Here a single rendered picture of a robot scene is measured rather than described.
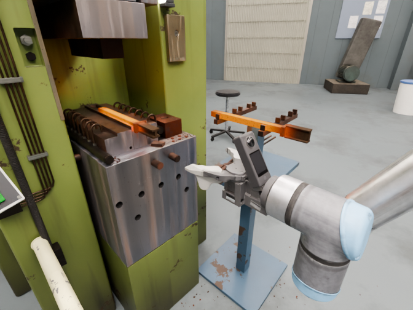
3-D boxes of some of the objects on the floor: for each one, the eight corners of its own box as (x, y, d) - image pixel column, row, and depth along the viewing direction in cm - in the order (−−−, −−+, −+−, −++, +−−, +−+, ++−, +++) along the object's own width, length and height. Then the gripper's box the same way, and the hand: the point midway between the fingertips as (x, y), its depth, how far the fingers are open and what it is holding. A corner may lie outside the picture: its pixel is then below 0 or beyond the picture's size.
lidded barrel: (386, 108, 485) (396, 79, 459) (415, 110, 470) (428, 80, 445) (394, 114, 444) (406, 82, 418) (426, 117, 429) (440, 83, 404)
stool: (247, 131, 360) (251, 88, 331) (242, 144, 315) (246, 96, 286) (212, 128, 374) (213, 87, 345) (203, 140, 329) (203, 93, 300)
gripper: (244, 237, 44) (178, 194, 57) (292, 193, 57) (230, 166, 70) (248, 200, 41) (176, 163, 53) (298, 162, 53) (231, 139, 66)
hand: (206, 155), depth 60 cm, fingers open, 14 cm apart
